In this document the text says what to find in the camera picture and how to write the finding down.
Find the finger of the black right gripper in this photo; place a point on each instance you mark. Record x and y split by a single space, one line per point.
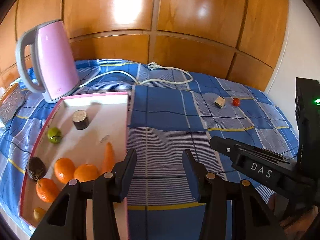
240 153

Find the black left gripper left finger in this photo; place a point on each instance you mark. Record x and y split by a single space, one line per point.
66 217

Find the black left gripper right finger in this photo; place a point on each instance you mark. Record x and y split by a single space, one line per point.
251 216

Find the small beige round fruit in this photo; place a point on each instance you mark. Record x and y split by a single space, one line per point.
38 213

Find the orange tangerine back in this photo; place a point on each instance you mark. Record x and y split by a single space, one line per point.
47 190

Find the orange tangerine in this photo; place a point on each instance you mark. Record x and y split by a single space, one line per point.
47 190
86 172
64 170

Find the orange tangerine front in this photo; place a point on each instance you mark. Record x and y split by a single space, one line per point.
86 172

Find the dark avocado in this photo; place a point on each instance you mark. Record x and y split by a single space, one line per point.
36 169

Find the red tomato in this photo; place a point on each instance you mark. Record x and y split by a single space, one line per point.
236 102

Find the small dark cube piece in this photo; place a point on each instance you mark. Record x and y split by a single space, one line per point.
220 102

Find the orange carrot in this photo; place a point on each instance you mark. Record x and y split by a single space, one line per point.
109 159

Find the green round fruit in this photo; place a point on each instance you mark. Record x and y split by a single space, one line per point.
54 135

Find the dark round cylinder piece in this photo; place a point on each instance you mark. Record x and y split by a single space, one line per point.
80 119

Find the person right hand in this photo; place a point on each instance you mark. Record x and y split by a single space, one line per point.
302 225

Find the pink rimmed white tray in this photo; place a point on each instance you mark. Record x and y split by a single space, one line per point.
107 114

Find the blue plaid bedsheet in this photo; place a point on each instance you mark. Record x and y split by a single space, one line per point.
167 114

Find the wooden wardrobe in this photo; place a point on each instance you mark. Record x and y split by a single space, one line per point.
238 40

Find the silver patterned box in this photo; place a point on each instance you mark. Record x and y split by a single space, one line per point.
12 99

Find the pink electric kettle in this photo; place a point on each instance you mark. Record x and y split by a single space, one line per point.
52 60

